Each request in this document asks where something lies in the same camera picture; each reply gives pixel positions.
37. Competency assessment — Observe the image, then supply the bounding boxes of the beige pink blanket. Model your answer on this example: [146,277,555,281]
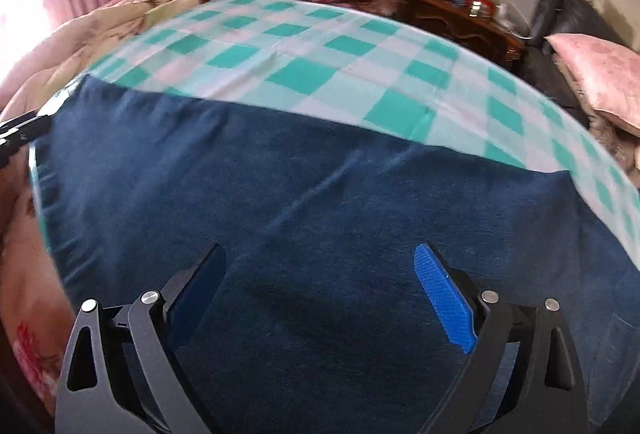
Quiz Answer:
[0,0,201,420]

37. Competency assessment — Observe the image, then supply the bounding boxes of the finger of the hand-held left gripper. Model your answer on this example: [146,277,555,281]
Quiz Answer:
[0,110,52,167]

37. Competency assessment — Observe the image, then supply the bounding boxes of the pink pillow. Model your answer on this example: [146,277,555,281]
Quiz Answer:
[544,32,640,139]

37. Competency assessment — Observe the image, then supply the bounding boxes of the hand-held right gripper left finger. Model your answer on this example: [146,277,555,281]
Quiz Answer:
[54,243,228,434]

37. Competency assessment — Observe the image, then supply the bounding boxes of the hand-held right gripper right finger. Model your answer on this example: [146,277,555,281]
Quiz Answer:
[413,243,591,434]

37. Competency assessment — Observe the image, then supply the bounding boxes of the beige fuzzy cushion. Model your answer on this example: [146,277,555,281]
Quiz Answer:
[550,54,640,189]

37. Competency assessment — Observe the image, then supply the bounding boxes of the green white checked bed sheet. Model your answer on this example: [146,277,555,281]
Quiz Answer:
[30,0,640,272]

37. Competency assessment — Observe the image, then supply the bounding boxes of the dark wooden nightstand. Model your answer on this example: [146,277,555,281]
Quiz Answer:
[367,0,526,67]

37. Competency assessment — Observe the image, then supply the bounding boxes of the dark blue pants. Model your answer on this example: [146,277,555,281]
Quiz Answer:
[30,76,640,434]

